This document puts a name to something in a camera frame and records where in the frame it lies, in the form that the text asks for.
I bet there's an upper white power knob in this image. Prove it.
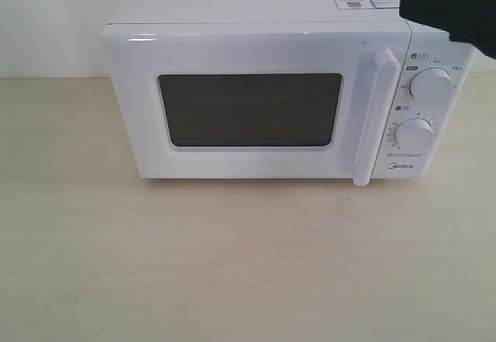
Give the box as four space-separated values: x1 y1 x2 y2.
409 67 454 102

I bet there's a lower white timer knob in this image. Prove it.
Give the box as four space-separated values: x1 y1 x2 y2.
394 118 434 149

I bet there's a white appliance door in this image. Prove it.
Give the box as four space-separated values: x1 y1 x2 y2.
102 22 412 186

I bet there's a white microwave oven body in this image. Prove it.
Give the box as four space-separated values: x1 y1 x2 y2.
104 0 474 179

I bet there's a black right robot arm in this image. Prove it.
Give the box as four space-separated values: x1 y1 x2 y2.
399 0 495 59

